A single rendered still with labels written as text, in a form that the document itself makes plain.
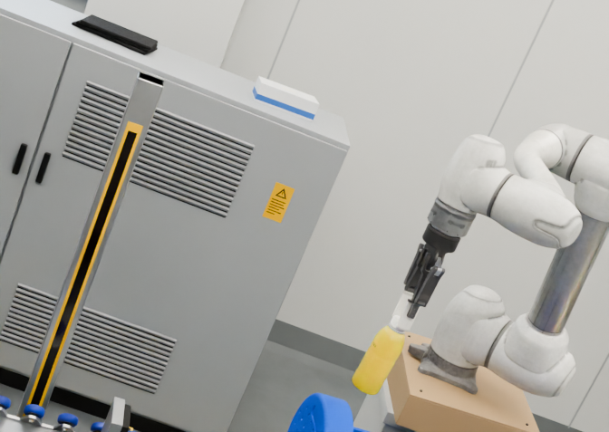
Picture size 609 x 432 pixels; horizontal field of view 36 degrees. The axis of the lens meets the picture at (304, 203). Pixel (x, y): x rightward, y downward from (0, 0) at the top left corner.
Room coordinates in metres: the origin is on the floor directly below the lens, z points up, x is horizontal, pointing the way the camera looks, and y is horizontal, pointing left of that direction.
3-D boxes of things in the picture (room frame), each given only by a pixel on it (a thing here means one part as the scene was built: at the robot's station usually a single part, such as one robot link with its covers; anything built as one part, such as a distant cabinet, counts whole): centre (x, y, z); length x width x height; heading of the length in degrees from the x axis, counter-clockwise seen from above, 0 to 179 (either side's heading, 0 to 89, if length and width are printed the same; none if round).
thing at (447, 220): (1.90, -0.29, 1.70); 0.09 x 0.09 x 0.06
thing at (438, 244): (1.90, -0.29, 1.63); 0.08 x 0.07 x 0.09; 14
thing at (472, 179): (1.89, -0.30, 1.81); 0.13 x 0.11 x 0.16; 65
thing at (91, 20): (3.56, 0.93, 1.46); 0.32 x 0.23 x 0.04; 97
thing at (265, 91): (3.58, 0.23, 1.48); 0.24 x 0.12 x 0.08; 105
